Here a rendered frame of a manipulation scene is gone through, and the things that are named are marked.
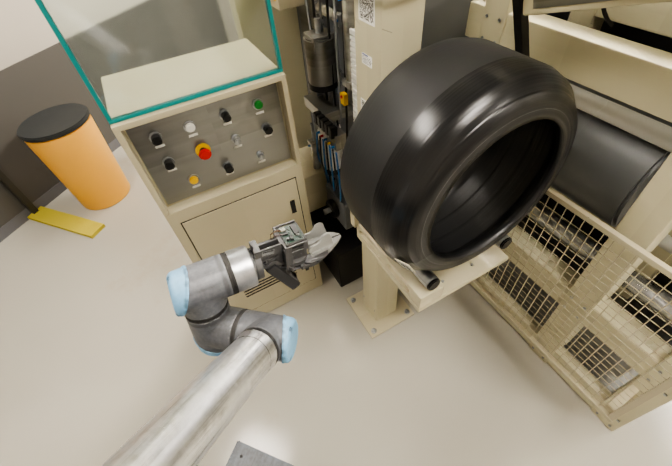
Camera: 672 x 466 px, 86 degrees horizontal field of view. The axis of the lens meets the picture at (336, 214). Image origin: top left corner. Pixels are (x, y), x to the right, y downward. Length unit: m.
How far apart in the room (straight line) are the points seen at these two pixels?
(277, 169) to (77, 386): 1.52
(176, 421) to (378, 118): 0.64
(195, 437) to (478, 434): 1.49
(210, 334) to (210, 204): 0.72
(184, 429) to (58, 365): 1.97
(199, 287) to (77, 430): 1.60
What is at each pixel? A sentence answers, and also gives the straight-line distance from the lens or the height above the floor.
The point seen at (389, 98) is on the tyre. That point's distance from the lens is 0.82.
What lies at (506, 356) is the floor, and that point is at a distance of 2.06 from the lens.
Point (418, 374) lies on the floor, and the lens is 1.93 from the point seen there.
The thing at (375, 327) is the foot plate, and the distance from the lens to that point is 2.00.
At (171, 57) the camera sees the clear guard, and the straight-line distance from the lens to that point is 1.21.
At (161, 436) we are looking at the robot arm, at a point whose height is 1.32.
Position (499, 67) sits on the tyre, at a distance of 0.82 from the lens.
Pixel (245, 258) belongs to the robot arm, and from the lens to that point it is 0.75.
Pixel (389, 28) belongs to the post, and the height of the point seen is 1.47.
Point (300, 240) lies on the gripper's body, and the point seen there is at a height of 1.22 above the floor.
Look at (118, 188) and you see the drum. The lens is 3.15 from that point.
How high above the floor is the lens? 1.80
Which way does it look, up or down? 46 degrees down
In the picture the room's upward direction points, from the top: 6 degrees counter-clockwise
